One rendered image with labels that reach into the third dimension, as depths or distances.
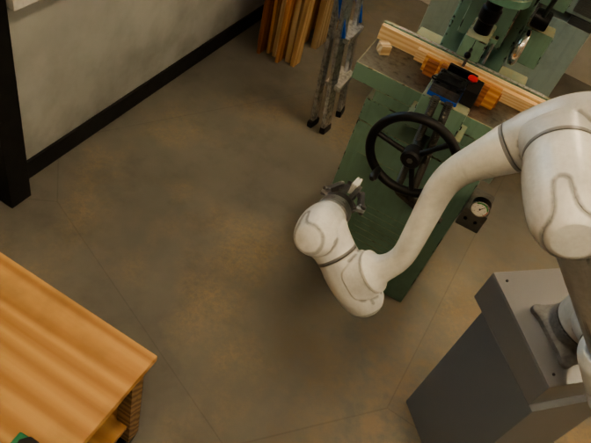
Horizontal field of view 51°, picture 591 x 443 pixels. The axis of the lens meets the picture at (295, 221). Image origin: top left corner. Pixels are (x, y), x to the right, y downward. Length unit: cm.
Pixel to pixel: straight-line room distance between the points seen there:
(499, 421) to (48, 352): 119
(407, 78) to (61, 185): 143
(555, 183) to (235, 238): 166
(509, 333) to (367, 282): 50
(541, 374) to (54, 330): 120
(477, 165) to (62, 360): 103
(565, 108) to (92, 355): 115
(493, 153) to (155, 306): 143
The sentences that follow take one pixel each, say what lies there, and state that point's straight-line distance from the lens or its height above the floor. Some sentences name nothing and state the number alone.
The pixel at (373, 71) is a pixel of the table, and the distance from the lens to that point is 194.
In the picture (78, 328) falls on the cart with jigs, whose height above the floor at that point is 53.
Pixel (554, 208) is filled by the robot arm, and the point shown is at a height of 133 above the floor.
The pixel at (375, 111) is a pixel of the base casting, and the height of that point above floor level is 77.
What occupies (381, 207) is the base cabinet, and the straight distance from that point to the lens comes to 221.
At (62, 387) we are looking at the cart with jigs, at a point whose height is 53.
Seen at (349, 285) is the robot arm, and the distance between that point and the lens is 141.
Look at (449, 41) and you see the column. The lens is 222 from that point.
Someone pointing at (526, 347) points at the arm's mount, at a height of 70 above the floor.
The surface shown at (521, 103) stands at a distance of 204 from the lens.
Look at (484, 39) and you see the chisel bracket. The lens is 195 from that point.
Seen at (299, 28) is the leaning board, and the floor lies 23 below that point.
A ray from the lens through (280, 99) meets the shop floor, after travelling 320.
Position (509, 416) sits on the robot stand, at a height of 51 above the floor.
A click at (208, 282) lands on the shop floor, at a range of 235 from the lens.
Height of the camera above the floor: 192
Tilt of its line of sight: 47 degrees down
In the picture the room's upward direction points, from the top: 20 degrees clockwise
